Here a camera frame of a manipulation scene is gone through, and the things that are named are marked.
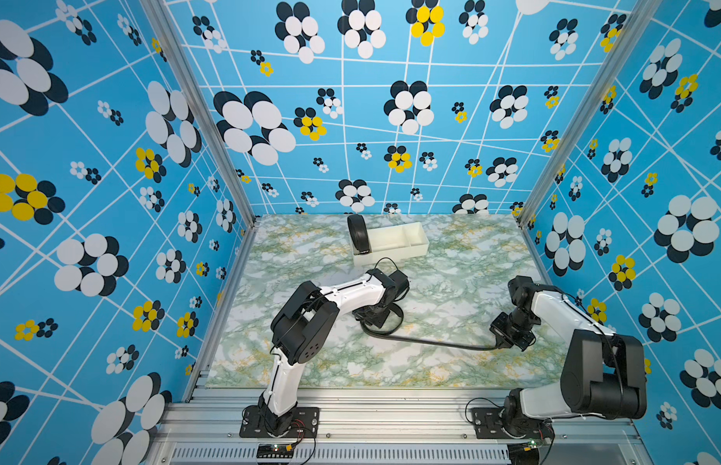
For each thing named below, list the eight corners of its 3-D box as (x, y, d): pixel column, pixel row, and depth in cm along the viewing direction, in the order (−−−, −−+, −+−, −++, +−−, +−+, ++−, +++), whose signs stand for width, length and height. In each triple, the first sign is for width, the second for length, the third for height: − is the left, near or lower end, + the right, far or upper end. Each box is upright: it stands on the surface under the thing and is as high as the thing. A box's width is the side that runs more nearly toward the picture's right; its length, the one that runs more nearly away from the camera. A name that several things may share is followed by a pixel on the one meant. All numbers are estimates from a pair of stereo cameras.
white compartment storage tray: (356, 272, 106) (356, 261, 101) (348, 244, 114) (347, 233, 109) (430, 254, 111) (433, 243, 106) (416, 229, 120) (418, 218, 114)
